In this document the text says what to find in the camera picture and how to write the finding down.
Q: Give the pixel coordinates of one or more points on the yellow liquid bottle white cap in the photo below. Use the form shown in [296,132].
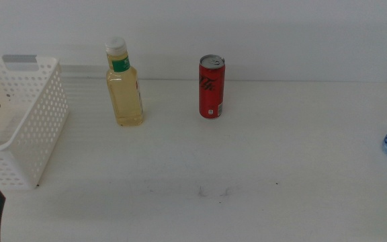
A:
[124,97]

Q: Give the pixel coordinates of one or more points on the white perforated plastic basket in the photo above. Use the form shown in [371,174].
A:
[47,61]

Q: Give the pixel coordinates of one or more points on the red soda can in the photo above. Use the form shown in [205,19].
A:
[210,87]

